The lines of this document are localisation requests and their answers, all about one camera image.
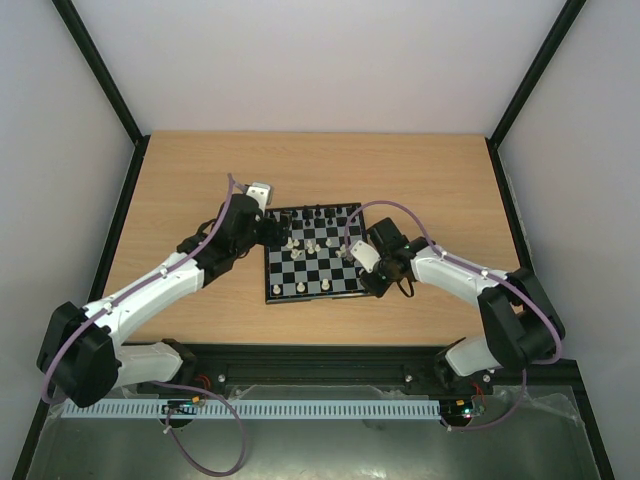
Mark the black grey chessboard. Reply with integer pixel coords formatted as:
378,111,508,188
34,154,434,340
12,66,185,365
264,203,367,304

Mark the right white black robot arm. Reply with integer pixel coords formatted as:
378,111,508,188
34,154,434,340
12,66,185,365
348,218,566,392

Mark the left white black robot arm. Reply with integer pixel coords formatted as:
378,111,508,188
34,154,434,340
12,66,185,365
36,187,291,407

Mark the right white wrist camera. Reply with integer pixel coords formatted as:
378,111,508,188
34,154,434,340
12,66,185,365
349,240,381,273

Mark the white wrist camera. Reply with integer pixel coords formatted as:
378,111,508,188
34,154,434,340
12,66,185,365
349,240,381,273
246,182,273,210

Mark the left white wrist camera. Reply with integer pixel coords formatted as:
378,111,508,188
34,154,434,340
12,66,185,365
246,182,273,210

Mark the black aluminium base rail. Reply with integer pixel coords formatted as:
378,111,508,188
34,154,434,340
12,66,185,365
49,343,581,396

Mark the white slotted cable duct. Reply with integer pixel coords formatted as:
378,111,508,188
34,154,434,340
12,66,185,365
61,399,441,421

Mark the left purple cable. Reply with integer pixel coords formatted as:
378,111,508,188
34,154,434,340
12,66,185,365
41,172,247,475

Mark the left black frame post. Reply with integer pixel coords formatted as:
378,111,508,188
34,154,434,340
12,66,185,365
51,0,151,146

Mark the black frame post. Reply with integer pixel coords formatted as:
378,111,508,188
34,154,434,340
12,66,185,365
488,0,587,146
51,0,151,146

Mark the right black frame post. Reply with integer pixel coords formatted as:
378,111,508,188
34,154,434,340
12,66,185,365
488,0,587,146

